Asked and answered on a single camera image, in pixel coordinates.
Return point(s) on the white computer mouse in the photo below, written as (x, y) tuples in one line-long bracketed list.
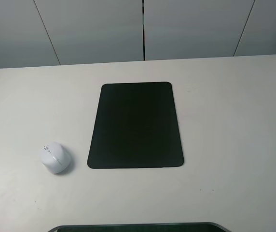
[(54, 157)]

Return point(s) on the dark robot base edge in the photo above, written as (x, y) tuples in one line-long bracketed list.
[(157, 227)]

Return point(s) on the black mouse pad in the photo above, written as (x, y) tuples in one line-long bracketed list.
[(136, 126)]

